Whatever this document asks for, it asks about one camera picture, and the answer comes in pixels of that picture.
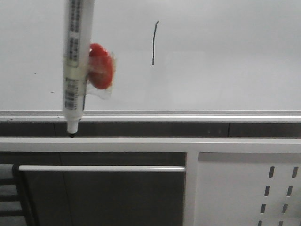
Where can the white metal whiteboard stand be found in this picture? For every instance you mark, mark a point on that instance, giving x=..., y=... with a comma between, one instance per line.
x=229, y=181

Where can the white whiteboard with aluminium frame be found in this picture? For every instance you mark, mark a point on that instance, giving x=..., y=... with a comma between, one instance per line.
x=176, y=60

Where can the red magnet taped to marker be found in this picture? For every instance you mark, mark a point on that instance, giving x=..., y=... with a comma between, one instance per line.
x=101, y=71

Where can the dark slatted chair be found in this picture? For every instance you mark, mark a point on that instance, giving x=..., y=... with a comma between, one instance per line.
x=15, y=209

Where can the white whiteboard marker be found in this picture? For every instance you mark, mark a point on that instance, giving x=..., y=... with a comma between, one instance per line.
x=78, y=22

